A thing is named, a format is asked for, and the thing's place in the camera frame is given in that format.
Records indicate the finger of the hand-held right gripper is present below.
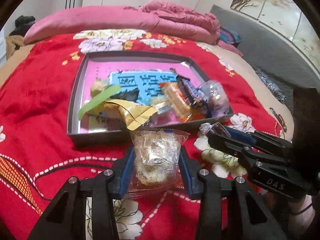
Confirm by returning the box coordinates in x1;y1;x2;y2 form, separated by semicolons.
219;126;293;151
207;130;290;168

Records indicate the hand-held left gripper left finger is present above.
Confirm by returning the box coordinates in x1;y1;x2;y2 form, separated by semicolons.
26;145;137;240

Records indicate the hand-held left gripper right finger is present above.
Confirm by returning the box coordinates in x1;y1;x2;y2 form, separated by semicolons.
179;146;288;240

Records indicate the clear cake snack packet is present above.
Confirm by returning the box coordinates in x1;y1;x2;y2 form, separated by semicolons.
129;127;191;201

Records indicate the clear wrapper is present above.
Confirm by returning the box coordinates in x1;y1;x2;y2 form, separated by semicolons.
199;122;225;137

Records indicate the clear plastic snack bag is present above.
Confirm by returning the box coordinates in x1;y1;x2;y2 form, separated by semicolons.
199;79;232;119

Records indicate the grey shallow cardboard box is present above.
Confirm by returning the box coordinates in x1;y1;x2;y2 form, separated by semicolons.
66;50;235;147

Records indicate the yellow snack packet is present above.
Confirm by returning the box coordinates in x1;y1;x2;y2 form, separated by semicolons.
104;98;158;131

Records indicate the orange rice cracker packet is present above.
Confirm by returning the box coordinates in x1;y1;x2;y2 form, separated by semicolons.
161;82;194;123

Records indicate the brown chocolate bar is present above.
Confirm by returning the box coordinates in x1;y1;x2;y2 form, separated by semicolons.
176;78;204;107

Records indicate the dark green pea snack packet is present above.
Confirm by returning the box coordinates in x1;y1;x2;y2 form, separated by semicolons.
114;89;140;104

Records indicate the light green snack packet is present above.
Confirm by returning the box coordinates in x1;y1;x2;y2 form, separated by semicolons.
77;78;122;132

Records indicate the person's right hand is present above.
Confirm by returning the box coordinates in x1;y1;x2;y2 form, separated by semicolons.
299;195;315;215

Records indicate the grey patterned cloth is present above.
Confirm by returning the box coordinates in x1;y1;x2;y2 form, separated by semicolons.
255;69;286;104

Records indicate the grey padded headboard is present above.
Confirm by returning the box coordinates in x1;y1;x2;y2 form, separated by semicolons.
209;4;320;115

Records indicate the colourful striped cloth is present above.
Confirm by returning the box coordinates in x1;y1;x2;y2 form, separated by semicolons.
219;27;242;44

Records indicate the pink and blue book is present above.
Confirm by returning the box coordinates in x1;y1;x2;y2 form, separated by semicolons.
79;57;218;133

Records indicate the red floral blanket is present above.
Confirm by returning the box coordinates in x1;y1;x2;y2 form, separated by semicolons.
0;30;295;240

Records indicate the pink crumpled quilt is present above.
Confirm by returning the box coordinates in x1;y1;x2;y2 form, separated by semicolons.
124;0;243;57

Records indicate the pink quilt and pillow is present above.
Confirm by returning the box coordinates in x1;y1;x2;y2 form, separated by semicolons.
24;5;160;44

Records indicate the brown fuzzy blanket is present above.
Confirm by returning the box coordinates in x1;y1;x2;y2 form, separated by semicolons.
5;35;25;58

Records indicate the dark clothes pile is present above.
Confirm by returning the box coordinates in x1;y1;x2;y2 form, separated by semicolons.
9;15;36;36

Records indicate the tree painted wall panel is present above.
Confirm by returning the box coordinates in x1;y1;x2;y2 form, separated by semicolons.
230;0;320;63

